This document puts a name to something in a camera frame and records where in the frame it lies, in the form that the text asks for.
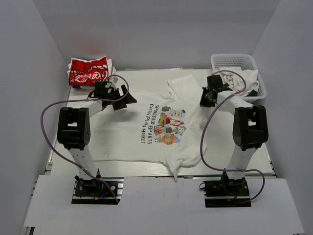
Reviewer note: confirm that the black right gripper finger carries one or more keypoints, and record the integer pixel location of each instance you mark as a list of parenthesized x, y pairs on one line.
[(205, 99), (212, 99)]

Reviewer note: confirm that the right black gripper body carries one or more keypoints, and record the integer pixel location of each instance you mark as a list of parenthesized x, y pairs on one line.
[(210, 89)]

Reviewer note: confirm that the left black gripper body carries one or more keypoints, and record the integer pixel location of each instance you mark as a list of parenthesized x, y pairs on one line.
[(114, 94)]

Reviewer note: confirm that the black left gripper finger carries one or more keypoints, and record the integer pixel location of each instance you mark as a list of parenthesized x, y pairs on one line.
[(119, 105), (126, 97)]

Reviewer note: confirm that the white SpongeBob print t-shirt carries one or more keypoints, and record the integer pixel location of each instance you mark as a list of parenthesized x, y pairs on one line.
[(158, 128)]

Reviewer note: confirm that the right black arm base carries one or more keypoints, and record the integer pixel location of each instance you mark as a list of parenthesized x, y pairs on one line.
[(225, 193)]

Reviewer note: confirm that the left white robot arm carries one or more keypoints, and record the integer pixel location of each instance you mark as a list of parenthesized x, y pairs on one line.
[(74, 124)]

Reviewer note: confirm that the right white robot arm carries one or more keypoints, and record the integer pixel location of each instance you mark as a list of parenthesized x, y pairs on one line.
[(250, 126)]

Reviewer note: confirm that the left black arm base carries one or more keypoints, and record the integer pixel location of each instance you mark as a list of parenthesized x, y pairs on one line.
[(92, 192)]

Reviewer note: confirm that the white folded shirts under stack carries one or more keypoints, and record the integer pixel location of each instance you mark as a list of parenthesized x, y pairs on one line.
[(87, 89)]

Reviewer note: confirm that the red Coca-Cola folded t-shirt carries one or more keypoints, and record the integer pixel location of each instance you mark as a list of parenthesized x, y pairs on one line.
[(86, 73)]

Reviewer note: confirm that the white perforated plastic basket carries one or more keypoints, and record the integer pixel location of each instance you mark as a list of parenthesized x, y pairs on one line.
[(239, 72)]

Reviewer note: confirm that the dark green garment in basket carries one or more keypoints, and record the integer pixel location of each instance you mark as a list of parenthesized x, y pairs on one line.
[(253, 93)]

